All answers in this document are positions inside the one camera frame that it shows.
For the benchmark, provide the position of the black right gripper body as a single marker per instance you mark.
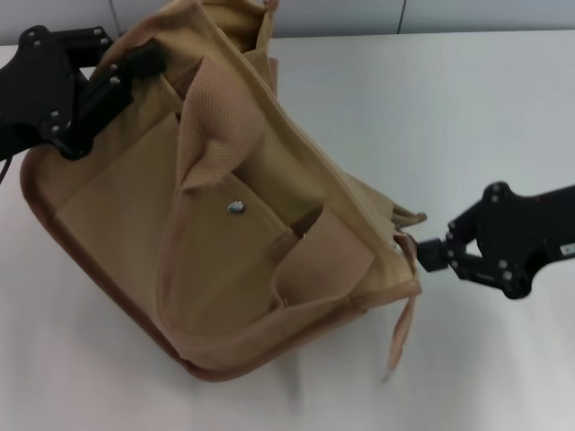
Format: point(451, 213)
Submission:
point(534, 233)

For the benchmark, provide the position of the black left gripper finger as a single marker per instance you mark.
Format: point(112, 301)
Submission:
point(85, 47)
point(146, 63)

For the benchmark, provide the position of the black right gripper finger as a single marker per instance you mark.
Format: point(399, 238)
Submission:
point(433, 265)
point(431, 250)

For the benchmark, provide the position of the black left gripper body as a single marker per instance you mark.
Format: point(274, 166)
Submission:
point(36, 85)

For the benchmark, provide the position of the khaki canvas food bag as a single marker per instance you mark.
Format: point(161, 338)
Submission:
point(135, 247)

